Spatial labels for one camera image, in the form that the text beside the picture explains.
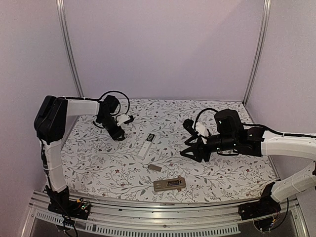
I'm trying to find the aluminium frame post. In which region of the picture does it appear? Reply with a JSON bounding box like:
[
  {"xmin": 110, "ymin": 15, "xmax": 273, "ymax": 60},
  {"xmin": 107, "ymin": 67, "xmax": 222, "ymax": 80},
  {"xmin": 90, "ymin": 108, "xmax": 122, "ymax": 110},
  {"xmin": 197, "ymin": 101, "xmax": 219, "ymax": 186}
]
[
  {"xmin": 242, "ymin": 0, "xmax": 271, "ymax": 107},
  {"xmin": 56, "ymin": 0, "xmax": 84, "ymax": 97}
]

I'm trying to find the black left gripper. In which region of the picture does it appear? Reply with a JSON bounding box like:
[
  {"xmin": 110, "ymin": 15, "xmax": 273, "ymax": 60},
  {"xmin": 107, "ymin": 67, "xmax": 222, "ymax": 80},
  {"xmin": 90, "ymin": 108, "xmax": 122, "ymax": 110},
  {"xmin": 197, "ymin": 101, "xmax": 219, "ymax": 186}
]
[{"xmin": 97, "ymin": 114, "xmax": 125, "ymax": 140}]

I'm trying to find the grey remote battery cover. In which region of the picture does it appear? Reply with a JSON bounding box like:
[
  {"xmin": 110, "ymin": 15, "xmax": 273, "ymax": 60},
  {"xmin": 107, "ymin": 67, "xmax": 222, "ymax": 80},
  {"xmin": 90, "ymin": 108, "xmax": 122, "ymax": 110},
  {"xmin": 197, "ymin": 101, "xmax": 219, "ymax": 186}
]
[{"xmin": 148, "ymin": 164, "xmax": 162, "ymax": 172}]

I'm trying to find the long white remote control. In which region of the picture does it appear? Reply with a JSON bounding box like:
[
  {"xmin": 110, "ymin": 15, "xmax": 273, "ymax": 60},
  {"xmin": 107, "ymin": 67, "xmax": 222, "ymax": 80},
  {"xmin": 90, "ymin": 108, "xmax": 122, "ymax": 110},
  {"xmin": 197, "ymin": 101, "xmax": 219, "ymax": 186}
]
[{"xmin": 138, "ymin": 133, "xmax": 156, "ymax": 159}]

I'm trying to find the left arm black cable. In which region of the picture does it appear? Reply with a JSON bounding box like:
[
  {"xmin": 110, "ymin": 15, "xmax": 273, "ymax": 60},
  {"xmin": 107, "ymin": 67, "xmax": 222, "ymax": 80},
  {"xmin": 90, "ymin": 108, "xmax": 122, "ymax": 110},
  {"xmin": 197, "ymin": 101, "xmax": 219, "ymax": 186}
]
[{"xmin": 97, "ymin": 90, "xmax": 131, "ymax": 117}]

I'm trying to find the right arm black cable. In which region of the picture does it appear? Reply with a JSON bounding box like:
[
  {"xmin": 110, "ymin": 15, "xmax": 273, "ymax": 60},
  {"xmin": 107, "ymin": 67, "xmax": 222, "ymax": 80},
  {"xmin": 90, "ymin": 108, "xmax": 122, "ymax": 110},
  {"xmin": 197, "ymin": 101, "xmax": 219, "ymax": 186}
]
[{"xmin": 194, "ymin": 108, "xmax": 219, "ymax": 129}]

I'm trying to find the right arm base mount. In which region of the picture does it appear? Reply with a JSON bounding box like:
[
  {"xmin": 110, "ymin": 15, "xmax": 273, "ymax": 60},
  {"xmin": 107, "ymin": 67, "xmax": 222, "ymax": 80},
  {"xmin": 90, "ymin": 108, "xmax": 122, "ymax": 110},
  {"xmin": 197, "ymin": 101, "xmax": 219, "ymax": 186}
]
[{"xmin": 238, "ymin": 194, "xmax": 281, "ymax": 220}]

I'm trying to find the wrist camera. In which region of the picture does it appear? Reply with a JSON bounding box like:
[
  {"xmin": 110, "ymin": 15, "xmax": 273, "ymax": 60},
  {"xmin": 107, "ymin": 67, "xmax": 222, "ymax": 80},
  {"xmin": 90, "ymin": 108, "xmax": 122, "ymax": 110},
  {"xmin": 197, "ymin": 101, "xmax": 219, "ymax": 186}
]
[
  {"xmin": 116, "ymin": 114, "xmax": 134, "ymax": 126},
  {"xmin": 183, "ymin": 119, "xmax": 210, "ymax": 138}
]

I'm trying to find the floral patterned table mat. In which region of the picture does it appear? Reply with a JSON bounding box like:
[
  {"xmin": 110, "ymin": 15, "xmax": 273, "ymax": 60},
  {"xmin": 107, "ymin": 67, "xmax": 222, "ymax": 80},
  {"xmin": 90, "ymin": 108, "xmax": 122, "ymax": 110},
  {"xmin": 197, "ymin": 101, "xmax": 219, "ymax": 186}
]
[{"xmin": 61, "ymin": 100, "xmax": 277, "ymax": 203}]

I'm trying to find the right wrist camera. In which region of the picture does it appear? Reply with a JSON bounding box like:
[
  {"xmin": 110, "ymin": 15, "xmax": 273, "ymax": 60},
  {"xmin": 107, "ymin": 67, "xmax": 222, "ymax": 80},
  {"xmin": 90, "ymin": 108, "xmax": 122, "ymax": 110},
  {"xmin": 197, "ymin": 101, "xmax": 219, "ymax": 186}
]
[{"xmin": 183, "ymin": 119, "xmax": 210, "ymax": 138}]

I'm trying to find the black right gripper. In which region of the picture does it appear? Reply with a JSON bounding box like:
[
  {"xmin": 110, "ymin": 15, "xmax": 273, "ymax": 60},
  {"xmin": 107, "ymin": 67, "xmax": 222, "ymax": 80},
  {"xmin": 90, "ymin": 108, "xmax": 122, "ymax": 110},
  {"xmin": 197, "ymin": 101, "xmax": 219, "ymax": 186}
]
[{"xmin": 180, "ymin": 134, "xmax": 237, "ymax": 163}]

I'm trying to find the black battery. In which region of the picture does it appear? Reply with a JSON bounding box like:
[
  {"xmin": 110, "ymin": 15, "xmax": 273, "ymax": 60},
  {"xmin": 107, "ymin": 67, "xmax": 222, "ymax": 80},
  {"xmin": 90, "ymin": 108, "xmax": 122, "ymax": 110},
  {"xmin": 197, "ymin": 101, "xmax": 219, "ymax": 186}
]
[{"xmin": 168, "ymin": 181, "xmax": 180, "ymax": 186}]

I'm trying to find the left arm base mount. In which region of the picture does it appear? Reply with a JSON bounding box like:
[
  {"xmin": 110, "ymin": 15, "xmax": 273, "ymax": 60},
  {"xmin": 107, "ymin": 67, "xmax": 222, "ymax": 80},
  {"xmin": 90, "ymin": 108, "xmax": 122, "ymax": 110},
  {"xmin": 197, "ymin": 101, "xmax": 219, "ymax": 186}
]
[{"xmin": 45, "ymin": 185, "xmax": 91, "ymax": 220}]

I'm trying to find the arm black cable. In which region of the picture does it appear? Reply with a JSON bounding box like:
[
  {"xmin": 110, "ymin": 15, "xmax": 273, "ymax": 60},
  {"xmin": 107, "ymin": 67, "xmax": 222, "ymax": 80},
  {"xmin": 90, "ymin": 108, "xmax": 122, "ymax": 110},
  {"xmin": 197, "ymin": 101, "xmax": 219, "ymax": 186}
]
[
  {"xmin": 97, "ymin": 90, "xmax": 131, "ymax": 117},
  {"xmin": 194, "ymin": 108, "xmax": 219, "ymax": 129}
]

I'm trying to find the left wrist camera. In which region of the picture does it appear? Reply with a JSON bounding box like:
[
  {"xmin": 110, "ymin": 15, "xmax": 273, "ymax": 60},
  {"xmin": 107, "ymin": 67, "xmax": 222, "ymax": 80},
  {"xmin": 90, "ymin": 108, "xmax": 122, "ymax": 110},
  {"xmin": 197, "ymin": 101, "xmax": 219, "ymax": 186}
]
[{"xmin": 116, "ymin": 114, "xmax": 134, "ymax": 126}]

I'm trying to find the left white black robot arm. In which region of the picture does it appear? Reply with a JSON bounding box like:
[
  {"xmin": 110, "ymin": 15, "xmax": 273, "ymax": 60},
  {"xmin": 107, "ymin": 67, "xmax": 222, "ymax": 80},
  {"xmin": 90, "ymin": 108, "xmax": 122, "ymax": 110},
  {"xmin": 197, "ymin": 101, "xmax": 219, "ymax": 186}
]
[{"xmin": 34, "ymin": 95, "xmax": 125, "ymax": 193}]

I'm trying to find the white air conditioner remote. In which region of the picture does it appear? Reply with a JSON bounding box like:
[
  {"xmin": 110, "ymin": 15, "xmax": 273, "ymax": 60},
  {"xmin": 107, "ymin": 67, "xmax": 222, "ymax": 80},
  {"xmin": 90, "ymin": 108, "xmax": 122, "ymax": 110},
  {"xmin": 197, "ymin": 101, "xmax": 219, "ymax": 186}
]
[{"xmin": 154, "ymin": 178, "xmax": 186, "ymax": 192}]

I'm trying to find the right aluminium frame post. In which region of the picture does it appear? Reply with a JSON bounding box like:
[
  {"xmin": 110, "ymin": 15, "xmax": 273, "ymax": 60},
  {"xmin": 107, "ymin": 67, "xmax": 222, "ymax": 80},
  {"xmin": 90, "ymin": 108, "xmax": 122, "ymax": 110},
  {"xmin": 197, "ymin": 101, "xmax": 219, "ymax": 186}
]
[{"xmin": 242, "ymin": 0, "xmax": 271, "ymax": 107}]

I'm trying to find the left aluminium frame post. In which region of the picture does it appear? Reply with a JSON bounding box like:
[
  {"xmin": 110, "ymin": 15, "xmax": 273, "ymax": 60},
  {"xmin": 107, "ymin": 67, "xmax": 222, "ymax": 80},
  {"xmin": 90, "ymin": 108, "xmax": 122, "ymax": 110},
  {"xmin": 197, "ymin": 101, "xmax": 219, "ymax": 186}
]
[{"xmin": 56, "ymin": 0, "xmax": 84, "ymax": 97}]

